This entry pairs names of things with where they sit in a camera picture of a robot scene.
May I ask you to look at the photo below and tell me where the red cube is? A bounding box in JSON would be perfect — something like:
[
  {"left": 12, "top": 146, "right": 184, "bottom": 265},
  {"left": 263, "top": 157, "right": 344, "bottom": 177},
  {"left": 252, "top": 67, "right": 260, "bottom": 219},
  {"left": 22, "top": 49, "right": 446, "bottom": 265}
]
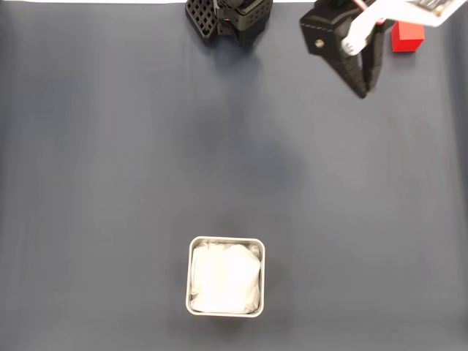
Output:
[{"left": 390, "top": 20, "right": 426, "bottom": 53}]

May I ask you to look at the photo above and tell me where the square metal box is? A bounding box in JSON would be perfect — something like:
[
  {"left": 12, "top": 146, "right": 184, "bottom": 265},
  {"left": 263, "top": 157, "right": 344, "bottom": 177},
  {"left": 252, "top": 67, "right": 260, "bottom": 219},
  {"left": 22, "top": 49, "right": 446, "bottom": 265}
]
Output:
[{"left": 185, "top": 235, "right": 265, "bottom": 318}]

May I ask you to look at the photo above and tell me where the white crumpled tissue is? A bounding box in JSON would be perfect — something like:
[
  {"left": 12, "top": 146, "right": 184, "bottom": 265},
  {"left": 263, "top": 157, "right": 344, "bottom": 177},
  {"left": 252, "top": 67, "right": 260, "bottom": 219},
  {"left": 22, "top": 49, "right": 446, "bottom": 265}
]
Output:
[{"left": 189, "top": 241, "right": 263, "bottom": 314}]

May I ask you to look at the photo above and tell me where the dark table mat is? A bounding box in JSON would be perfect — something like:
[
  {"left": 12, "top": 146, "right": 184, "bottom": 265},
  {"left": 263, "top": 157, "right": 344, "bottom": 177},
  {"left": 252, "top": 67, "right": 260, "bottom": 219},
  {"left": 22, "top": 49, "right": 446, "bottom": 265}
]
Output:
[{"left": 0, "top": 2, "right": 468, "bottom": 351}]

